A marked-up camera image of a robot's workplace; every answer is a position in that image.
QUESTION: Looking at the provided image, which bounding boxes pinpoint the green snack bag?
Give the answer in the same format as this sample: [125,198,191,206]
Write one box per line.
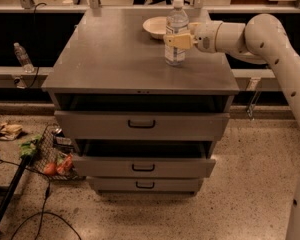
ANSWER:
[19,135,42,158]

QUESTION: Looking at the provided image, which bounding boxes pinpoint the grey drawer cabinet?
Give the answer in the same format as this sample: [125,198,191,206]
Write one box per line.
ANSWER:
[41,7,241,196]

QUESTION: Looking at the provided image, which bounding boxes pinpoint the red pepper toy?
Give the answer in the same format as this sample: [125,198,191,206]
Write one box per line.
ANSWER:
[57,155,73,176]

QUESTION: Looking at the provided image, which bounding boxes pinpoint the bottom grey drawer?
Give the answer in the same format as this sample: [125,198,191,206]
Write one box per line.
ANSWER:
[86,177,203,193]

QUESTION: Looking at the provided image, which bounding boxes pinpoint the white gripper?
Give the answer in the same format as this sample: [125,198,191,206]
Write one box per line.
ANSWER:
[163,21,222,53]

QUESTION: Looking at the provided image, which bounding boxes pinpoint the red tomato toy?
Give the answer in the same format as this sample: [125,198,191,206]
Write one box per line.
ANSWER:
[43,162,57,176]

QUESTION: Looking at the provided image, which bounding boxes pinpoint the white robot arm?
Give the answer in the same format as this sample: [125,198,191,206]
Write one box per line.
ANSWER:
[164,14,300,240]

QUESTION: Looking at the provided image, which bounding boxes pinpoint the crumpled brown paper bag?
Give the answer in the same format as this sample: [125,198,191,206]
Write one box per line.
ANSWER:
[0,123,22,141]

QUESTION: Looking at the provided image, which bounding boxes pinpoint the middle grey drawer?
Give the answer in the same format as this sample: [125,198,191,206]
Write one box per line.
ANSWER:
[73,141,216,179]

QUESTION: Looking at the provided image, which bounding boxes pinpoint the black floor cable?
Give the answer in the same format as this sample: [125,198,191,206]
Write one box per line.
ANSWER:
[0,143,83,240]

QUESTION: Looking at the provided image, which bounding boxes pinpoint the black metal pole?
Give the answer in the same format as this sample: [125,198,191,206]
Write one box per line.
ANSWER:
[0,158,30,223]

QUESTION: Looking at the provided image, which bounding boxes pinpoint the grey drawer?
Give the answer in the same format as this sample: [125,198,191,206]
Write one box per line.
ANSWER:
[86,177,203,193]
[55,111,229,141]
[73,141,216,179]

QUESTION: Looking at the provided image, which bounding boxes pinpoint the small clear bottle on ledge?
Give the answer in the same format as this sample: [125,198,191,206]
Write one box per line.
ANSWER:
[14,42,35,74]

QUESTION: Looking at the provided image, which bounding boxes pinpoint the white paper bowl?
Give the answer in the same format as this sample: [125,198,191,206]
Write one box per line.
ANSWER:
[143,17,166,40]

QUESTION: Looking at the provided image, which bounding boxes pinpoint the top grey drawer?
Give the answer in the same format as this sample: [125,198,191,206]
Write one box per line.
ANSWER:
[55,111,229,141]

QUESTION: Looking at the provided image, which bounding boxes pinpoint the clear plastic water bottle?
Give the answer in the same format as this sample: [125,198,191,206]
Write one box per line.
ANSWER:
[165,0,189,66]

